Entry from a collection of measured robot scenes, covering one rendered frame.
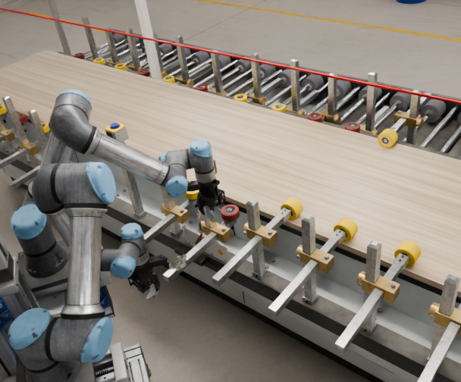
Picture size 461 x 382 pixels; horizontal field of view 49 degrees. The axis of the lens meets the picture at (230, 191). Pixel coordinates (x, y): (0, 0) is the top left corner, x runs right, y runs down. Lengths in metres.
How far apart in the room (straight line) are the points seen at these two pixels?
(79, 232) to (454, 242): 1.37
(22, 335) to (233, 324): 1.66
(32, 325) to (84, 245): 0.25
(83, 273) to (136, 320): 1.69
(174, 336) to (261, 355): 0.51
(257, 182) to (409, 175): 0.68
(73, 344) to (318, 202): 1.23
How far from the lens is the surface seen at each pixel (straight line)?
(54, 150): 1.82
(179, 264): 2.06
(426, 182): 2.38
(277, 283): 2.15
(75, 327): 1.42
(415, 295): 2.08
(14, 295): 1.68
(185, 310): 3.05
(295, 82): 2.96
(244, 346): 2.84
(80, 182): 1.41
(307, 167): 2.44
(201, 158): 1.81
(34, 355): 1.50
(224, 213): 2.20
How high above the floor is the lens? 2.29
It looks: 37 degrees down
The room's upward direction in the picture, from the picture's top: 8 degrees counter-clockwise
